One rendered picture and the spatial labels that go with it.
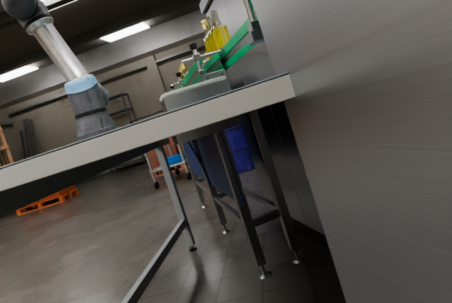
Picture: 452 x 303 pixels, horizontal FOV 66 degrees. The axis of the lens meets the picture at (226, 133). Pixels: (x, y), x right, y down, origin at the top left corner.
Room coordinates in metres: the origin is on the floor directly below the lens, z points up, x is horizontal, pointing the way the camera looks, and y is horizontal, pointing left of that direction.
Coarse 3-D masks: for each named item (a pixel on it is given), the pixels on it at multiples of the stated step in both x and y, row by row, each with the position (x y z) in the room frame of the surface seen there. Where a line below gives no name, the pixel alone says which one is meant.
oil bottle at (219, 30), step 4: (216, 24) 1.47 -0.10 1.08; (220, 24) 1.47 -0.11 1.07; (224, 24) 1.47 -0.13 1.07; (212, 28) 1.49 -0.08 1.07; (216, 28) 1.46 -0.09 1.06; (220, 28) 1.47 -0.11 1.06; (224, 28) 1.47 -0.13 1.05; (212, 32) 1.50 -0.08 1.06; (216, 32) 1.46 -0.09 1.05; (220, 32) 1.46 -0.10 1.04; (224, 32) 1.47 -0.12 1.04; (228, 32) 1.48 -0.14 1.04; (216, 36) 1.46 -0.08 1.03; (220, 36) 1.46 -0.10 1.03; (224, 36) 1.47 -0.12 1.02; (228, 36) 1.47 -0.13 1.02; (216, 40) 1.48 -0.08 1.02; (220, 40) 1.46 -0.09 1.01; (224, 40) 1.47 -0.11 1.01; (228, 40) 1.47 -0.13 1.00; (216, 44) 1.50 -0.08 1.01; (220, 44) 1.46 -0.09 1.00; (224, 44) 1.46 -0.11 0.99
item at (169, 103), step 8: (224, 80) 1.16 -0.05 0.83; (200, 88) 1.14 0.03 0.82; (208, 88) 1.14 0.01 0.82; (216, 88) 1.15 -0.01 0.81; (224, 88) 1.15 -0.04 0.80; (232, 88) 1.33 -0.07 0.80; (168, 96) 1.11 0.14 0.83; (176, 96) 1.12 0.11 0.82; (184, 96) 1.12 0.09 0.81; (192, 96) 1.13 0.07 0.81; (200, 96) 1.14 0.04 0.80; (208, 96) 1.14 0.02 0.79; (168, 104) 1.11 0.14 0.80; (176, 104) 1.12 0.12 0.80; (184, 104) 1.12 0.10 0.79
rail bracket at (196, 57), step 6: (192, 48) 1.34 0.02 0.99; (222, 48) 1.36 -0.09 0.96; (198, 54) 1.34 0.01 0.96; (204, 54) 1.35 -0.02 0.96; (210, 54) 1.35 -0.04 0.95; (222, 54) 1.37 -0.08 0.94; (186, 60) 1.33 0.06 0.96; (192, 60) 1.34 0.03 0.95; (198, 60) 1.34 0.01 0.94; (198, 66) 1.34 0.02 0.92; (198, 72) 1.33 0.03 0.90; (204, 72) 1.34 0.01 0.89
